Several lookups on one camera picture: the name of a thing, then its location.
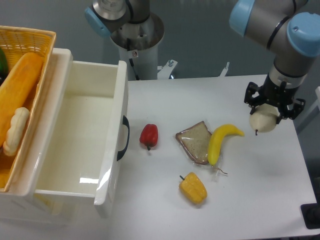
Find green vegetable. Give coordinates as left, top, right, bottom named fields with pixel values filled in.
left=0, top=49, right=9, bottom=85

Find black object at table corner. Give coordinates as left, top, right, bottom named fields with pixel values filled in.
left=300, top=203, right=320, bottom=230

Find red bell pepper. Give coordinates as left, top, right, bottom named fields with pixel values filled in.
left=139, top=124, right=159, bottom=151

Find upper white drawer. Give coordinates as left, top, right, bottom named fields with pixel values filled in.
left=35, top=61, right=128, bottom=218

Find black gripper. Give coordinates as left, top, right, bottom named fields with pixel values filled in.
left=244, top=73, right=306, bottom=124

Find orange baguette loaf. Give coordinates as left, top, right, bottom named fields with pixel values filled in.
left=0, top=52, right=43, bottom=144

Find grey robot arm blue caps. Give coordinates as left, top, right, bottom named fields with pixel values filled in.
left=229, top=0, right=320, bottom=123

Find second grey robot arm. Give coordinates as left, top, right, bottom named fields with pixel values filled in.
left=84, top=0, right=150, bottom=38

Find pale cream pear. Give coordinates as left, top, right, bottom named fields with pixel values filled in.
left=249, top=104, right=278, bottom=136

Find white drawer cabinet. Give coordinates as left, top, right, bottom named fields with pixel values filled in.
left=0, top=48, right=103, bottom=224

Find yellow wicker basket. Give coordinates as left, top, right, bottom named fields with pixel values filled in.
left=0, top=26, right=56, bottom=193

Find yellow banana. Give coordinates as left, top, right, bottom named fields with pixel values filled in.
left=207, top=124, right=245, bottom=166

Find black drawer handle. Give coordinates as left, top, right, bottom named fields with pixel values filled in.
left=117, top=115, right=131, bottom=161

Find bread slice in plastic bag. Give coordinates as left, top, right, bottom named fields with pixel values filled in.
left=174, top=121, right=228, bottom=176

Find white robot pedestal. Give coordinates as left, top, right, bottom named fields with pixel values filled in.
left=111, top=12, right=178, bottom=81

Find cream white squash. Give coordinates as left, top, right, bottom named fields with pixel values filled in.
left=2, top=107, right=30, bottom=157

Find yellow bell pepper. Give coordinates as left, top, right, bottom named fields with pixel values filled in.
left=178, top=172, right=208, bottom=205

